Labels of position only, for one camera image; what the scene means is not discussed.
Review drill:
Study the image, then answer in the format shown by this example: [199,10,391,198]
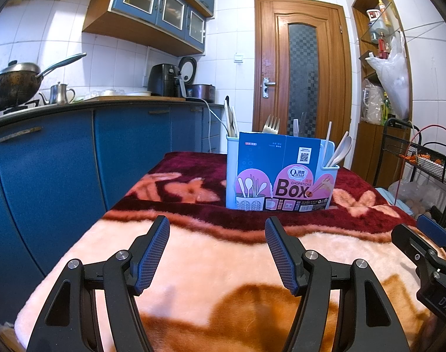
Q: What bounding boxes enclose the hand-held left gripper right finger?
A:
[264,216,410,352]

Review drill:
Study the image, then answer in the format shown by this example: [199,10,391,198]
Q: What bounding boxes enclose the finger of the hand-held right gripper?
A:
[415,213,446,249]
[391,223,446,276]

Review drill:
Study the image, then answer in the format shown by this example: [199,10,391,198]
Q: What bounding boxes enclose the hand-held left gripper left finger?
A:
[36,216,171,352]

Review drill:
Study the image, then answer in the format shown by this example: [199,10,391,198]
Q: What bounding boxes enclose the light blue utensil holder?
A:
[226,132,340,212]

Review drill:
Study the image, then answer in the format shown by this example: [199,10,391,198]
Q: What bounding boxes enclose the beige plastic spoon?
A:
[326,136,353,167]

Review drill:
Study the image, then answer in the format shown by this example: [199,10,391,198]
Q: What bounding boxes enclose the large metal fork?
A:
[261,115,281,134]

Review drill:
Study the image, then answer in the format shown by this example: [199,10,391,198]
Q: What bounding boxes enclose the crumpled white plastic bag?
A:
[388,180,446,221]

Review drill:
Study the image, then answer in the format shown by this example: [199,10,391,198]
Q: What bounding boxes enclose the red and peach flowered blanket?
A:
[14,151,446,352]

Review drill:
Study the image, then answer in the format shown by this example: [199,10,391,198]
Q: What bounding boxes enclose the white tray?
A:
[414,152,446,177]

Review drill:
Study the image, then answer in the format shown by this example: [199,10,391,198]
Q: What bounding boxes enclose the wooden shelf unit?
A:
[349,0,414,187]

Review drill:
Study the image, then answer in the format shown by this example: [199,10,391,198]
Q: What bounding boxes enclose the black metal rack cart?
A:
[373,117,446,228]

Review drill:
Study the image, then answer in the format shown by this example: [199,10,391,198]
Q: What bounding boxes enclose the green bottle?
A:
[381,92,391,125]

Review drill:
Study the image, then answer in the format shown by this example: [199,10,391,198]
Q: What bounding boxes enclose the blue kitchen base cabinets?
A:
[0,100,225,323]

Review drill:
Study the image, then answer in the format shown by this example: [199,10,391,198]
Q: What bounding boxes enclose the white hanging plastic bag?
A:
[365,31,410,120]

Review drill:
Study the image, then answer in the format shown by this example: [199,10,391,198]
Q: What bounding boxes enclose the wooden cutting board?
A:
[84,95,187,102]

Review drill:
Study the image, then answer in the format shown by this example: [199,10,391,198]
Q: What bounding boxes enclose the black rice cooker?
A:
[178,56,215,100]

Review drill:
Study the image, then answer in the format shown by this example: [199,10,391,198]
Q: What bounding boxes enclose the black air fryer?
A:
[148,63,180,98]

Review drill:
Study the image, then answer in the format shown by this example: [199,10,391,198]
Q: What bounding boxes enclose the metal kettle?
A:
[39,82,76,105]

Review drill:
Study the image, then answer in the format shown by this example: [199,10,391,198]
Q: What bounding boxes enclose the wooden door with glass pane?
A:
[253,0,353,171]

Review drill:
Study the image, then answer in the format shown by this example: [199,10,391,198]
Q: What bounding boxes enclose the gas stove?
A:
[0,99,40,118]

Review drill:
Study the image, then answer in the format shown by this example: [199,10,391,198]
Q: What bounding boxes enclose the metal wok with lid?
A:
[0,52,88,110]

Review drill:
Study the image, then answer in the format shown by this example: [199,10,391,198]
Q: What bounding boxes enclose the yellow bottle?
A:
[378,0,392,26]

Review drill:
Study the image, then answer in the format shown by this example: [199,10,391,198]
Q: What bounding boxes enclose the red cable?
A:
[395,125,446,182]

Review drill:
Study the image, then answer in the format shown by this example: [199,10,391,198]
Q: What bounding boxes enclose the white power cable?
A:
[199,99,224,153]

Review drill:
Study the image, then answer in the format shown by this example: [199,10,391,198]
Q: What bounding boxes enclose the metal door handle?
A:
[261,77,276,99]

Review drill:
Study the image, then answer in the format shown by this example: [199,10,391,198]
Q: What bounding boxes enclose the blue wall cabinet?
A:
[78,0,216,56]

